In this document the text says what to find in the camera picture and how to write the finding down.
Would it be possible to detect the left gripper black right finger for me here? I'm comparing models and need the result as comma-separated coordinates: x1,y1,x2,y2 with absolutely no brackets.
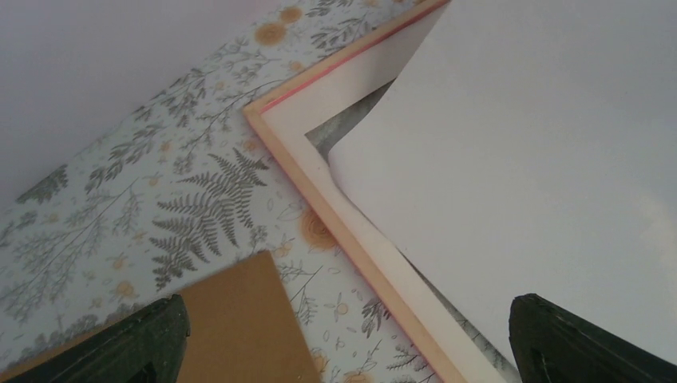
509,294,676,383

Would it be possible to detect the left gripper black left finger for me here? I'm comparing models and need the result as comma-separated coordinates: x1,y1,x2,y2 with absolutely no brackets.
8,294,191,382

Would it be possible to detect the brown cardboard backing board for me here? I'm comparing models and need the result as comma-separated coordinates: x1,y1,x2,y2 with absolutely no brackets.
0,250,323,383

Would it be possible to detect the orange pink wooden frame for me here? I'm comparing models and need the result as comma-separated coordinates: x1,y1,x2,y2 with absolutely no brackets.
242,0,469,383

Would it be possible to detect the cat and books photo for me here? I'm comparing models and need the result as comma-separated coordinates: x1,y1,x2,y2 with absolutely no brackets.
328,1,676,362

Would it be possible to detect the cream white mat board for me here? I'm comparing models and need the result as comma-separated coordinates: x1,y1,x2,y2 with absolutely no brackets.
259,5,509,383

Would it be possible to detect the floral patterned table mat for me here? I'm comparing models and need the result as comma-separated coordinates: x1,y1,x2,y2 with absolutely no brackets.
1,1,437,382

